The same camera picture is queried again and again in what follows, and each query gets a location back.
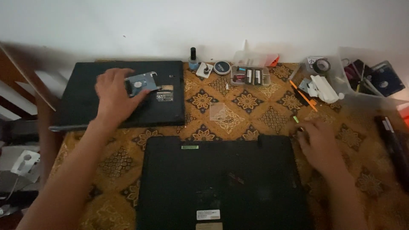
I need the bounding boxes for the black laptop with white label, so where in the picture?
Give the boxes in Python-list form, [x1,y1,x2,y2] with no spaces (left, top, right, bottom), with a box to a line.
[49,61,186,132]

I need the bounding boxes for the white plastic part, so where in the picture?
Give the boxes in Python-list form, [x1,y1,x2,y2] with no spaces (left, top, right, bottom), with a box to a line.
[307,75,345,104]

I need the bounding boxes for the clear plastic lid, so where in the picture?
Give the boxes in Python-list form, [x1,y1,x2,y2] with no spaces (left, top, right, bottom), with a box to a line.
[233,40,280,68]

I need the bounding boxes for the silver laptop hard drive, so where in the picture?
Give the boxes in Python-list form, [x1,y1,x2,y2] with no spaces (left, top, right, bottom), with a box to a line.
[125,72,162,98]

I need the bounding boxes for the person's right hand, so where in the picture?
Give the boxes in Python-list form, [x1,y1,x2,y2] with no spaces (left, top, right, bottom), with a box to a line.
[293,119,340,175]

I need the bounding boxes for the green handled screwdriver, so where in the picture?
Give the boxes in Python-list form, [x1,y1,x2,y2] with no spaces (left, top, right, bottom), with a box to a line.
[293,115,305,133]

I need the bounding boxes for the clear box of memory modules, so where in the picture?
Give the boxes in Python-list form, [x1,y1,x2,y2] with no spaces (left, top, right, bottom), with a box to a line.
[230,65,271,87]

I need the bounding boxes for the white plug adapter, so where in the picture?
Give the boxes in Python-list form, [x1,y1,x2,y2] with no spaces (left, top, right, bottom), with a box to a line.
[196,62,214,79]

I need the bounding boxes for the small clear plastic bag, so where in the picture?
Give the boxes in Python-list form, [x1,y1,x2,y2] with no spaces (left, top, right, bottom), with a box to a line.
[209,102,229,122]

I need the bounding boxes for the orange pry tool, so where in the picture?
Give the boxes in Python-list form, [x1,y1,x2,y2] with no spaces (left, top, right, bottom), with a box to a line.
[289,80,319,112]

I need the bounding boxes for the wooden chair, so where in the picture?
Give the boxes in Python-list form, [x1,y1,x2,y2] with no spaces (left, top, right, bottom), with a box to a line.
[0,42,64,135]

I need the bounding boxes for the patterned gold tablecloth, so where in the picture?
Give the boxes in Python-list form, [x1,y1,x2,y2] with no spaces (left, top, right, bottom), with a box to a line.
[48,61,409,230]

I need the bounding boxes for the black laptop bottom cover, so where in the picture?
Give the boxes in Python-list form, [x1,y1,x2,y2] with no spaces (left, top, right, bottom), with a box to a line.
[137,134,315,230]

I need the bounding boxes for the blue nail polish bottle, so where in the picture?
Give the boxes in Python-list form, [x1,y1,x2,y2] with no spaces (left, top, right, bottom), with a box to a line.
[189,47,199,71]

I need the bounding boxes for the round dark tin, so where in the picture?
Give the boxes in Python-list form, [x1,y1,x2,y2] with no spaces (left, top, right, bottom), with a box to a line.
[213,61,231,75]

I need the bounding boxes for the black tape roll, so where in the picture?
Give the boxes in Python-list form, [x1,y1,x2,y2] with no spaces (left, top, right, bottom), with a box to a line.
[313,58,331,75]

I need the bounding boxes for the person's left hand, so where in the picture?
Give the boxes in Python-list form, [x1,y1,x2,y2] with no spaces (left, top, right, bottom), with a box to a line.
[95,68,151,126]

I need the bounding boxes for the clear tub of tools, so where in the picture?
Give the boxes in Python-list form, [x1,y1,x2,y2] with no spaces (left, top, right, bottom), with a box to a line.
[332,47,409,100]

